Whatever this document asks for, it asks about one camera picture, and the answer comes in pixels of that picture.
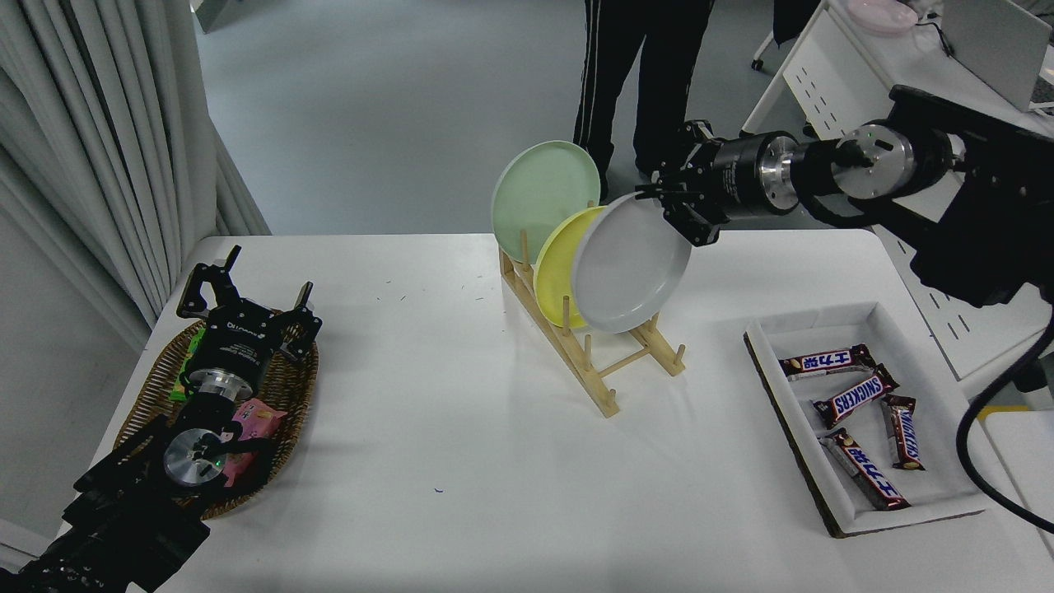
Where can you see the grey curtain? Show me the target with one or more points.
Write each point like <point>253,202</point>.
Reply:
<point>90,148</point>

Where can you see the grey laptop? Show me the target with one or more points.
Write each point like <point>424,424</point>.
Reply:
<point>992,45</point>

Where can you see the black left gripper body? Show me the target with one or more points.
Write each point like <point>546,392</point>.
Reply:
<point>235,344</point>

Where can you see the person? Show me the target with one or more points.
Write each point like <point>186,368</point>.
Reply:
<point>642,74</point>

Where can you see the light grey plate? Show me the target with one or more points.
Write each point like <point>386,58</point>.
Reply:
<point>630,272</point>

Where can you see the wooden plate rack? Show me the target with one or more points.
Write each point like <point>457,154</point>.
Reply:
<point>589,379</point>

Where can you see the small white table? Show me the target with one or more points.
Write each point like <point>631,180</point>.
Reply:
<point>1021,461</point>

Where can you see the pale green plate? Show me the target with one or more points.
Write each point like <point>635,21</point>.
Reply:
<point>539,193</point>

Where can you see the snickers bar with latin print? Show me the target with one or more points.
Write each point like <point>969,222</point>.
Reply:
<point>856,395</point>
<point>903,436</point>

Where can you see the brown wicker basket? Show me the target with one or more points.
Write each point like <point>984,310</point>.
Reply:
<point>156,387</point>

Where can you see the white desk with slotted panel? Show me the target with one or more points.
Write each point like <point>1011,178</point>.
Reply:
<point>840,74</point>

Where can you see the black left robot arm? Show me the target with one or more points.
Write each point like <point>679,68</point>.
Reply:
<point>123,519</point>

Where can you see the pink plate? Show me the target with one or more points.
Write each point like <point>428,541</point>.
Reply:
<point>881,15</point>

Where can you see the pink snack packet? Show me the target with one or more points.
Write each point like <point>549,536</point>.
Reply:
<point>259,418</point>

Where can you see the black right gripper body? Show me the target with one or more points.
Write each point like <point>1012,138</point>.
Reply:
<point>741,177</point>

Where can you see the snickers bar with chinese print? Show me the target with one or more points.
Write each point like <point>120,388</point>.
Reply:
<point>869,473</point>
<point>823,361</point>

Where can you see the white foam tray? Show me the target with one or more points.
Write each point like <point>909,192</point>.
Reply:
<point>807,461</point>

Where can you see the yellow plate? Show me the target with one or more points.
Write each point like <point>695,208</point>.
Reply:
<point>556,272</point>

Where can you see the green snack packet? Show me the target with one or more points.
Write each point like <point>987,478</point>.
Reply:
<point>183,375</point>

